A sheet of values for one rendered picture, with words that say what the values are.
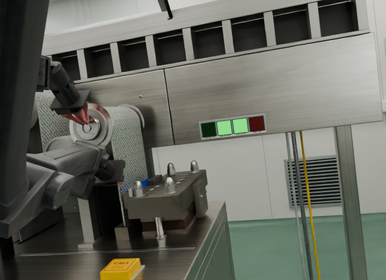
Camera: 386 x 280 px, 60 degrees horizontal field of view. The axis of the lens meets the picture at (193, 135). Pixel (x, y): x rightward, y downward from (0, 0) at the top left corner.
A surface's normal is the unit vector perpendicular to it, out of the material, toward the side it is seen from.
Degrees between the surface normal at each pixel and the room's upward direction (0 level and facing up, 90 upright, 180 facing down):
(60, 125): 92
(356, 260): 90
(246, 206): 90
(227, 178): 90
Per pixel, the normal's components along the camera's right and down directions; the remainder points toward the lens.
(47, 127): 0.97, -0.08
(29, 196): 0.33, -0.85
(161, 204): -0.23, 0.08
